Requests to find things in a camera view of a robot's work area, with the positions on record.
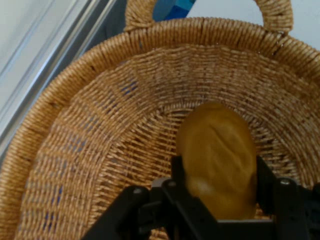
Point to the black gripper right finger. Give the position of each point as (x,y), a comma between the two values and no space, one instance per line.
(295,212)

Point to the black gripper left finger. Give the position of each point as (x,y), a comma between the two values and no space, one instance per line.
(155,215)

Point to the brown toy bread loaf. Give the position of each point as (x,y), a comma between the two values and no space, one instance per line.
(217,155)

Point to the woven wicker basket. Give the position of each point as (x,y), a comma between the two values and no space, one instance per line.
(100,125)

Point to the blue foam floor mat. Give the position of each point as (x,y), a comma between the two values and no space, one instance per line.
(172,10)

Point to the aluminium wall rail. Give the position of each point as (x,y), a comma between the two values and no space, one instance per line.
(62,50)

